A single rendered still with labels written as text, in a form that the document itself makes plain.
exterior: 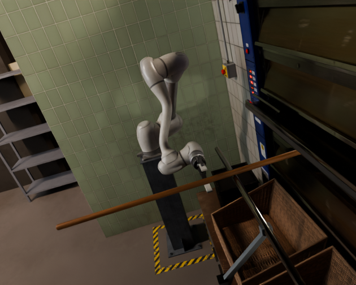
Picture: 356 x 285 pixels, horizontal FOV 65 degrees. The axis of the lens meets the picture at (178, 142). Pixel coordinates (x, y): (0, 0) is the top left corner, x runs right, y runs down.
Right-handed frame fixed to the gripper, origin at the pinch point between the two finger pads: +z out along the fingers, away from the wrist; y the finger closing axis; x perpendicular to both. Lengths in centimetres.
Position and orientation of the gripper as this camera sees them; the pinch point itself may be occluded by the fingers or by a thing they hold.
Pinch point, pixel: (207, 180)
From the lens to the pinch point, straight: 146.1
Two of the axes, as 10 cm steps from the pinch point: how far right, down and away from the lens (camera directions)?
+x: -9.6, 2.9, -0.2
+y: 2.5, 8.6, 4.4
